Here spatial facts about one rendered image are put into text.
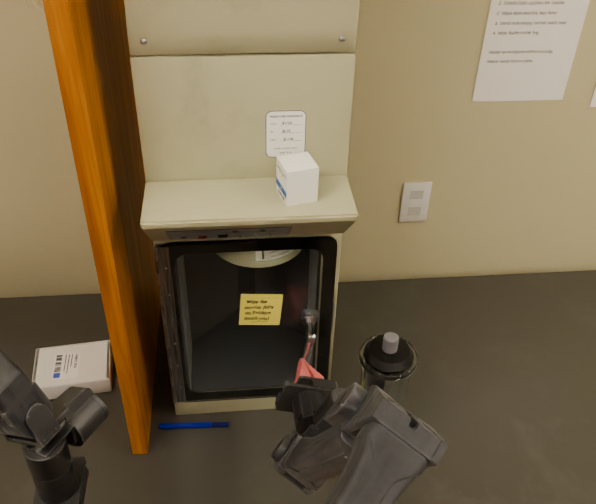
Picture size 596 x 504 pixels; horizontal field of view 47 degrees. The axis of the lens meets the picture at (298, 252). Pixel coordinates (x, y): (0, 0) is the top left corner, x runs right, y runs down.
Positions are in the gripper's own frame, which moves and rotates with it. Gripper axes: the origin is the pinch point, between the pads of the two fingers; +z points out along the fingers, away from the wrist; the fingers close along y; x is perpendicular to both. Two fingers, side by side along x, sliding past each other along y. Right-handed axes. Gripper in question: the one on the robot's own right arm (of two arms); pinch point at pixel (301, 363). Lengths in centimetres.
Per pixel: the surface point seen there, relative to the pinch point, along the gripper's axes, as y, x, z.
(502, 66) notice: -35, -50, 48
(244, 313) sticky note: 12.0, -4.7, 5.7
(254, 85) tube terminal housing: 23, -47, 6
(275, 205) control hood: 16.1, -33.0, -2.2
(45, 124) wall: 55, -9, 51
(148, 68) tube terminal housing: 38, -45, 6
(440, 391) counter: -36.8, 9.6, 8.4
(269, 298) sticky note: 8.7, -9.3, 5.5
